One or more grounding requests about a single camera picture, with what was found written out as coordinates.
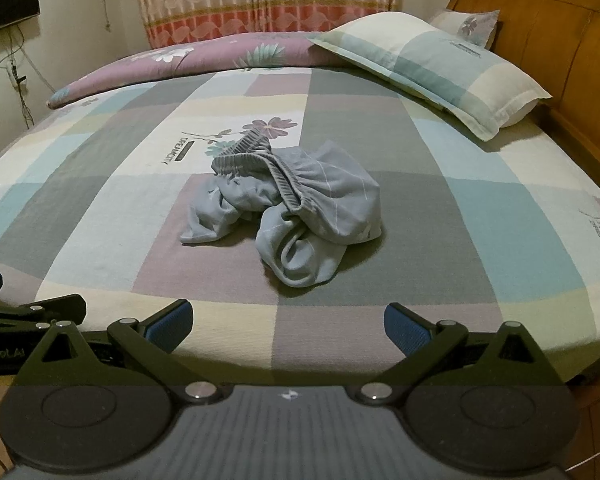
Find purple floral quilt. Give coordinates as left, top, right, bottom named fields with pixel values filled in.
left=46, top=30, right=353, bottom=110

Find grey striped pants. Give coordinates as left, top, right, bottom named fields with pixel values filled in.
left=180, top=130, right=385, bottom=288

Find wooden headboard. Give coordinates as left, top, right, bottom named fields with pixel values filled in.
left=445, top=0, right=600, bottom=198

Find black wall cables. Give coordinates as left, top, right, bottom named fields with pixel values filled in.
left=0, top=25, right=46, bottom=128

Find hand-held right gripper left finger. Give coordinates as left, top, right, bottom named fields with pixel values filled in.
left=17, top=299, right=220, bottom=406

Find checked pillow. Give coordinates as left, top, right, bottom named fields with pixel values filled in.
left=307, top=10, right=553, bottom=142

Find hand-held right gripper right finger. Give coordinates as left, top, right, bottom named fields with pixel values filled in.
left=352, top=302, right=563, bottom=406

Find small floral pillow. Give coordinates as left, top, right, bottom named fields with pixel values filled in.
left=428, top=9, right=501, bottom=51

